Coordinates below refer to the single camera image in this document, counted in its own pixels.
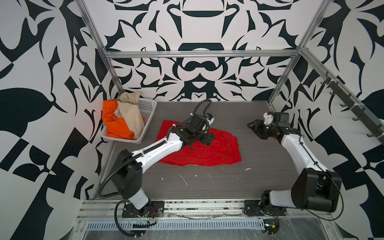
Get red shorts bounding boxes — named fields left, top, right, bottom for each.
left=160, top=129, right=242, bottom=167

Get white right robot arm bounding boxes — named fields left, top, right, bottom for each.
left=247, top=112, right=343, bottom=213

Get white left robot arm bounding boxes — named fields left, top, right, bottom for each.
left=111, top=113, right=215, bottom=212

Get beige shorts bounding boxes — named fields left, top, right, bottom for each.
left=114, top=91, right=145, bottom=140

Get orange shorts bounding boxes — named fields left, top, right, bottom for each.
left=102, top=100, right=134, bottom=140

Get white plastic laundry basket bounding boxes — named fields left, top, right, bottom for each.
left=101, top=92, right=157, bottom=144

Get black hook rack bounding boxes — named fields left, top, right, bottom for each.
left=320, top=72, right=384, bottom=145

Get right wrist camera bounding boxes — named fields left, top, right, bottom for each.
left=263, top=112, right=274, bottom=126

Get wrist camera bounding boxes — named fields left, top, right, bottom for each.
left=263, top=112, right=274, bottom=126
left=205, top=113, right=215, bottom=126

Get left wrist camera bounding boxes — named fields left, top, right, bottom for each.
left=205, top=113, right=215, bottom=126

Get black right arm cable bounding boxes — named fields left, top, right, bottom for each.
left=296, top=134, right=345, bottom=222

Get aluminium mounting rail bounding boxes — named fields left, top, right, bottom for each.
left=76, top=197, right=332, bottom=221

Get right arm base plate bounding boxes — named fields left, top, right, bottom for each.
left=243, top=200, right=287, bottom=217

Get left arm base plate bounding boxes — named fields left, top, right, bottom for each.
left=122, top=201, right=165, bottom=218

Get aluminium frame right side bar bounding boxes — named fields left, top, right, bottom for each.
left=299, top=48, right=384, bottom=144

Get aluminium frame horizontal bar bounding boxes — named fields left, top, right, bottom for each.
left=105, top=50, right=295, bottom=59

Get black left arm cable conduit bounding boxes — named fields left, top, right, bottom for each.
left=97, top=98, right=213, bottom=238

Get aluminium frame right post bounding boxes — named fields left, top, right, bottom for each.
left=268, top=0, right=334, bottom=107

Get aluminium frame post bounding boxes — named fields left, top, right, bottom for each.
left=75, top=0, right=124, bottom=94
left=268, top=0, right=334, bottom=107

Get aluminium frame left post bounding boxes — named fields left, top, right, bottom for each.
left=75, top=0, right=124, bottom=94

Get white slotted cable duct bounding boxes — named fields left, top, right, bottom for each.
left=86, top=219, right=265, bottom=231

